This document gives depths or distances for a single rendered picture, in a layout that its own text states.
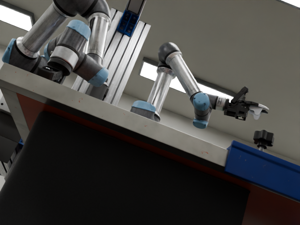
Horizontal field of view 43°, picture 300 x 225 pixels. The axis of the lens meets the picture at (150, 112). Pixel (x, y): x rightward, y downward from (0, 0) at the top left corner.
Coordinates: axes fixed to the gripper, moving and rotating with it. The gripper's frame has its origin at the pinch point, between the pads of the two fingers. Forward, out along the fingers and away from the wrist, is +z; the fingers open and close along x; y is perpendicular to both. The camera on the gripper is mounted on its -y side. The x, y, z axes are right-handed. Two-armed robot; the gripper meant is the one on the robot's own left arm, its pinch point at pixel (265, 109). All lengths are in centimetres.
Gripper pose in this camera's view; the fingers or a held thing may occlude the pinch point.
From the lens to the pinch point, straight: 199.2
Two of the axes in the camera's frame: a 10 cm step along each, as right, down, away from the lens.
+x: -1.8, -3.6, -9.2
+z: 9.4, 2.2, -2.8
